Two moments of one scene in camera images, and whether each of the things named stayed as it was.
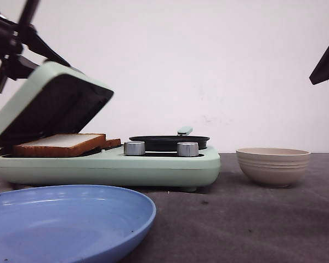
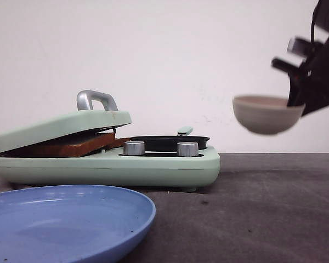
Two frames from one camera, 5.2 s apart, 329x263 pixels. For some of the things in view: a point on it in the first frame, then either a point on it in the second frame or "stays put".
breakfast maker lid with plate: x=55 y=99 to x=84 y=121
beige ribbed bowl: x=273 y=167 to x=266 y=114
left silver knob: x=134 y=148 stays put
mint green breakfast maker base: x=112 y=168 stays put
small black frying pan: x=169 y=143 stays put
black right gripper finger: x=328 y=66 to x=299 y=93
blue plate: x=66 y=223 stays put
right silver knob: x=187 y=149 stays put
